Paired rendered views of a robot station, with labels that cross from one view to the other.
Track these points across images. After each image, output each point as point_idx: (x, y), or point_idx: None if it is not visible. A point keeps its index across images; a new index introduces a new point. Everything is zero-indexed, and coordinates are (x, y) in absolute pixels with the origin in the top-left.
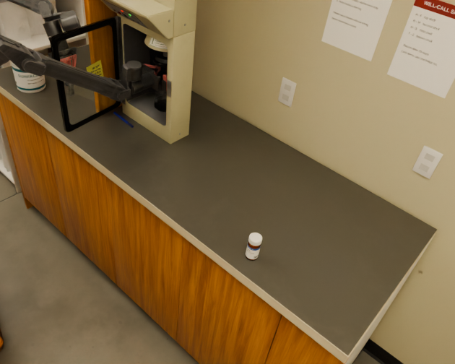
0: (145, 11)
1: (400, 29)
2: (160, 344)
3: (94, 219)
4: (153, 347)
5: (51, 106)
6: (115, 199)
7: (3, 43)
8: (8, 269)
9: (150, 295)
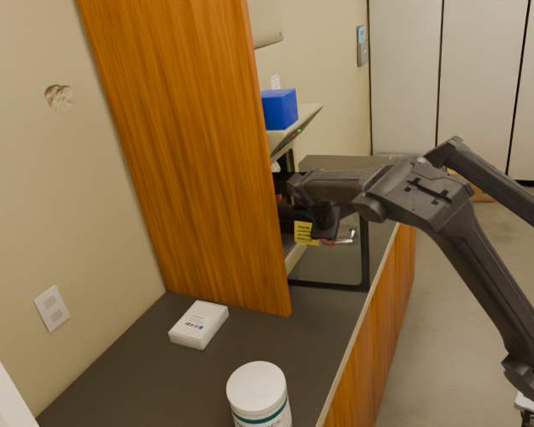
0: (314, 106)
1: None
2: (396, 378)
3: (364, 387)
4: (403, 382)
5: (307, 364)
6: (374, 302)
7: (453, 136)
8: None
9: (386, 349)
